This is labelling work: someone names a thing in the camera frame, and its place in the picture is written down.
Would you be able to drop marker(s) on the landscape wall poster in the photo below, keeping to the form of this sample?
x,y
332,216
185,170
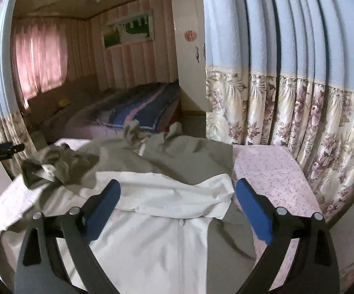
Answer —
x,y
128,30

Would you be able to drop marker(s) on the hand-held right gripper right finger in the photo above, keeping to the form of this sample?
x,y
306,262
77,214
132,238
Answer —
x,y
253,211

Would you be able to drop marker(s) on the pink floral bed sheet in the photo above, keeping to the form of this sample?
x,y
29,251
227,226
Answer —
x,y
271,171

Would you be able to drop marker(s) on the pink window curtain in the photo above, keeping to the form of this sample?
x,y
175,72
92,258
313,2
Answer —
x,y
39,58

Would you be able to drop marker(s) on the small yellow object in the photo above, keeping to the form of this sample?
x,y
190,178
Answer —
x,y
64,102

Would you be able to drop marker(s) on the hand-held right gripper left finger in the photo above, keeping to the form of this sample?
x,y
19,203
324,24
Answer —
x,y
103,209

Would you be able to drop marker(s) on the grey wardrobe decal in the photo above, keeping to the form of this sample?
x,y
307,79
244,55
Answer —
x,y
197,54

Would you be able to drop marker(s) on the olive jacket with white lining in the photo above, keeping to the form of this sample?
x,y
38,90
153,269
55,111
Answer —
x,y
170,159

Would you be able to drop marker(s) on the white wardrobe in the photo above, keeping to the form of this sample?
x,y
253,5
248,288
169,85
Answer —
x,y
189,73

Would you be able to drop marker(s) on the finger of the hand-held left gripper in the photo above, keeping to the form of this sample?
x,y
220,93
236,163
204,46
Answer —
x,y
7,150

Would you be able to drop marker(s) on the red round sticker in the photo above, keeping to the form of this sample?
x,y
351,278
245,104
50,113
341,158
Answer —
x,y
190,35

